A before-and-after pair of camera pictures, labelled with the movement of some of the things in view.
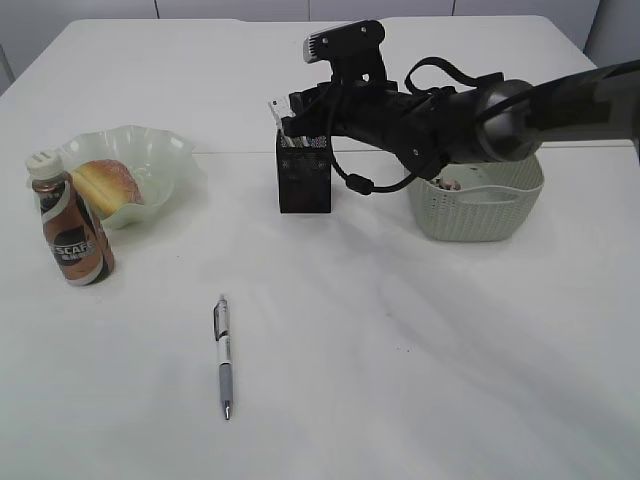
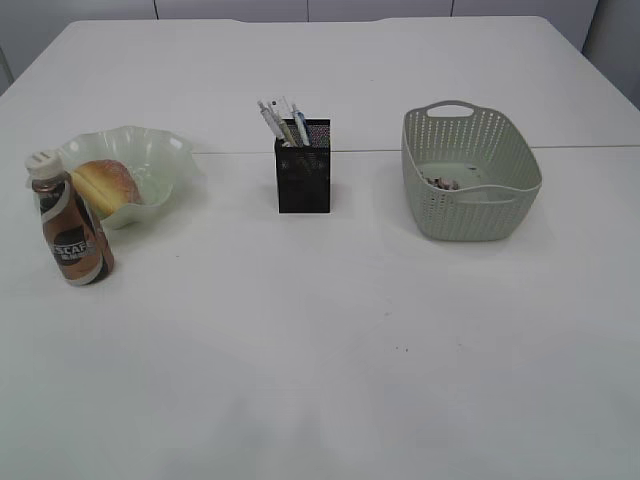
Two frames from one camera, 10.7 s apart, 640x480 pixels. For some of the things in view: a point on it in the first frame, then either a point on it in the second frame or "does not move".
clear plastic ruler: [280, 108] does not move
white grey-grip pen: [222, 333] to [270, 119]
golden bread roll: [108, 185] does not move
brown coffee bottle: [74, 229] does not move
